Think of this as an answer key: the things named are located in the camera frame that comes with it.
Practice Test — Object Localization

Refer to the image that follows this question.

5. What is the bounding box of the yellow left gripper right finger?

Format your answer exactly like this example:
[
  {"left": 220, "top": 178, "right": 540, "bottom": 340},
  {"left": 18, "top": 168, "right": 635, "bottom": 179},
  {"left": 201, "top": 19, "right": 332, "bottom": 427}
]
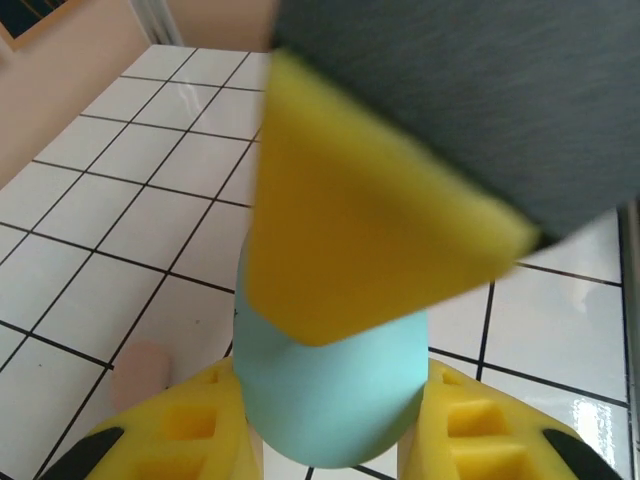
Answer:
[{"left": 399, "top": 359, "right": 624, "bottom": 480}]

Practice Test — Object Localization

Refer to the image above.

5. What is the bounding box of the aluminium frame post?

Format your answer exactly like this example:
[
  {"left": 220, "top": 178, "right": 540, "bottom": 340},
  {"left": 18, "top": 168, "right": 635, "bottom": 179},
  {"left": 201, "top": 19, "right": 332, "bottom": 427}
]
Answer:
[{"left": 142, "top": 0, "right": 184, "bottom": 47}]

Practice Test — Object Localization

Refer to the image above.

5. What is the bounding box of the wall panel peach disc gold leaf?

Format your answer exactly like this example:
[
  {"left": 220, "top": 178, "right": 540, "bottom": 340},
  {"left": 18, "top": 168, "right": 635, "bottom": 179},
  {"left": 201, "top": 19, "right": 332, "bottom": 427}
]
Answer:
[{"left": 0, "top": 0, "right": 32, "bottom": 52}]

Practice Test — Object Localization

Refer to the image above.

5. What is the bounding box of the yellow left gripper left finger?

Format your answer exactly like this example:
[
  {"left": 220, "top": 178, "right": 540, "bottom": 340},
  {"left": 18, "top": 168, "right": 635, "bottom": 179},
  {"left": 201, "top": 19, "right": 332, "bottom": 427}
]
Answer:
[{"left": 42, "top": 360, "right": 264, "bottom": 480}]

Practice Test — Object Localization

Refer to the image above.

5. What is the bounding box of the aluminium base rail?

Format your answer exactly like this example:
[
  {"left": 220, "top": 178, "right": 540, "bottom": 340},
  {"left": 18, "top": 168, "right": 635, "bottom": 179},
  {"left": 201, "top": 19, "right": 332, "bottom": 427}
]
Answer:
[{"left": 617, "top": 199, "right": 640, "bottom": 451}]

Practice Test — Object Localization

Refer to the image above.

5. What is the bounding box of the teal earbud charging case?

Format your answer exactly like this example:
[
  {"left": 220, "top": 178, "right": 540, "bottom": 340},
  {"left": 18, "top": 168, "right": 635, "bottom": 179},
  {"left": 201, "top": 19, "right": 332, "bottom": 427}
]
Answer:
[{"left": 231, "top": 239, "right": 432, "bottom": 470}]

